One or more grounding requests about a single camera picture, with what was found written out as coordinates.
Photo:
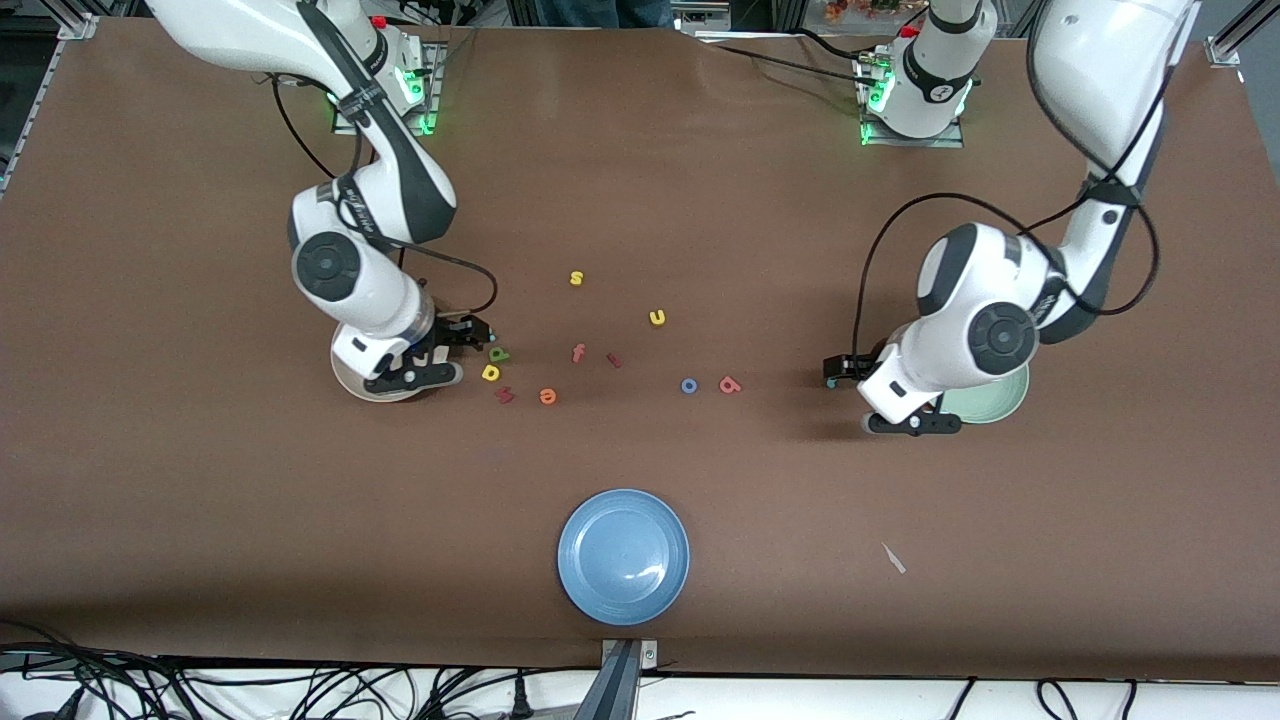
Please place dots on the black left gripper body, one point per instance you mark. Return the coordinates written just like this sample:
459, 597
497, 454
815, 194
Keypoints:
858, 366

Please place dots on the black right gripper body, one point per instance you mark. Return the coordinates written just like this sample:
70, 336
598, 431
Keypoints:
459, 330

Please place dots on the beige plate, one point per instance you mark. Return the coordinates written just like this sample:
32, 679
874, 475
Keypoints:
347, 382

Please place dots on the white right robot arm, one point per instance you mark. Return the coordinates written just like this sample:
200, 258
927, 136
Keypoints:
370, 290

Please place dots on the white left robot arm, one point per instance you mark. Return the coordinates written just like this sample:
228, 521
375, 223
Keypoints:
960, 300

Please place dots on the green plate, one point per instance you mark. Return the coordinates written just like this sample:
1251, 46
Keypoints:
1000, 402

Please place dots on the white paper scrap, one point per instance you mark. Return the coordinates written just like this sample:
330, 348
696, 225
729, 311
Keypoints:
893, 558

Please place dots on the blue plate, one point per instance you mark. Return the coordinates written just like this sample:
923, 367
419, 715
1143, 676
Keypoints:
623, 557

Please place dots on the orange decorative items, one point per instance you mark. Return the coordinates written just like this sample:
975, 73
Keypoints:
860, 8

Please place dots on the black power plug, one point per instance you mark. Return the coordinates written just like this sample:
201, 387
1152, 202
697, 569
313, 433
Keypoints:
520, 700

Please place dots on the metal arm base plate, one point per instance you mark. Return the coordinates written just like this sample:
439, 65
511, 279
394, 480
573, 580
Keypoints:
350, 128
945, 142

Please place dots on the small metal bracket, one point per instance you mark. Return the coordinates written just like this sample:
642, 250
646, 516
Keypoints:
648, 653

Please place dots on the grey aluminium extrusion post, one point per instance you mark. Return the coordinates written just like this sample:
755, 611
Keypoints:
612, 690

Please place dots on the aluminium frame profile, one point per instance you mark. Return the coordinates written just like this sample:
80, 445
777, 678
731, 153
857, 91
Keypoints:
80, 25
1225, 45

